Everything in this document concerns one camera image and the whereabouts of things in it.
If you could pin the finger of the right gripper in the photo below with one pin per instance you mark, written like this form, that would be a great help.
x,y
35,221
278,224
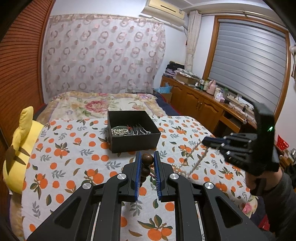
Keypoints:
x,y
217,142
229,153

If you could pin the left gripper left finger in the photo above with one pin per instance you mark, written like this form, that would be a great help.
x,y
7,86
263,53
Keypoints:
x,y
93,212

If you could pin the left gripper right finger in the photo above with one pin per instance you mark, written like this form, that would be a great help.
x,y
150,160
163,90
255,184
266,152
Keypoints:
x,y
202,212

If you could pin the black jewelry box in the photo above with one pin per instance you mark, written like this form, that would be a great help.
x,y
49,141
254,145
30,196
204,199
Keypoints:
x,y
120,144

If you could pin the dark green jade bangle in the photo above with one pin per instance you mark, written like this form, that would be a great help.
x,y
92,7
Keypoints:
x,y
121,131

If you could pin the silver striped cuff bangle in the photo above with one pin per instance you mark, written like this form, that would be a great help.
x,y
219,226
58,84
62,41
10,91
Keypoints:
x,y
138,130

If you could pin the right hand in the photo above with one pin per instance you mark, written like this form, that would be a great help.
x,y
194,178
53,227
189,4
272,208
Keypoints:
x,y
266,181

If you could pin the red basket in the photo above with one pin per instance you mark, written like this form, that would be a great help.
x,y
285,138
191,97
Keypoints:
x,y
281,143

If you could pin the pink tissue box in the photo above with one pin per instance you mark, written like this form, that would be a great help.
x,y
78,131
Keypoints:
x,y
219,97

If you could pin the wooden sideboard cabinet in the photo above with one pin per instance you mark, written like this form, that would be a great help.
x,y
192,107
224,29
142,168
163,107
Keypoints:
x,y
219,118

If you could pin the pink kettle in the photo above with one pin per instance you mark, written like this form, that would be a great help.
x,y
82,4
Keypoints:
x,y
211,87

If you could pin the orange print tablecloth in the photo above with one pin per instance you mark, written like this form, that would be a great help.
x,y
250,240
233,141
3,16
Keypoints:
x,y
70,152

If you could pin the cardboard box on sideboard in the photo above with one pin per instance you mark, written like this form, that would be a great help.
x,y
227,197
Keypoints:
x,y
186,79

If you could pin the blue tissue paper bag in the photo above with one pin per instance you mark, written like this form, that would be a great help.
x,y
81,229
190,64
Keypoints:
x,y
164,89

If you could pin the stack of folded clothes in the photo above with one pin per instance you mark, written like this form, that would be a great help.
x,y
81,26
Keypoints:
x,y
171,68

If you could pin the grey window blind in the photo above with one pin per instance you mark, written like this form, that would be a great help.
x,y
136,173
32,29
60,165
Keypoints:
x,y
250,59

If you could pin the yellow plush toy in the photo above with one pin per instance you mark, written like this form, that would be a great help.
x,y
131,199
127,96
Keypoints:
x,y
18,154

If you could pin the floral bed blanket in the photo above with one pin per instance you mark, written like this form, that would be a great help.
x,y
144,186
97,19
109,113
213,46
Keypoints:
x,y
76,105

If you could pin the tied beige window curtain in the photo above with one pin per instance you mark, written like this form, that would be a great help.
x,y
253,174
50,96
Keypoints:
x,y
192,38

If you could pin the pink circle lace curtain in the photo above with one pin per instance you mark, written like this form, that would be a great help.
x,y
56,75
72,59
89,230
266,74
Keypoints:
x,y
102,53

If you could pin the wooden louvered wardrobe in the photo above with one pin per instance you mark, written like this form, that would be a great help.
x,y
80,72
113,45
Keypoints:
x,y
21,53

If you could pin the beige wall air conditioner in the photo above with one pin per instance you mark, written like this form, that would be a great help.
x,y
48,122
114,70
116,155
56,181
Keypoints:
x,y
164,11

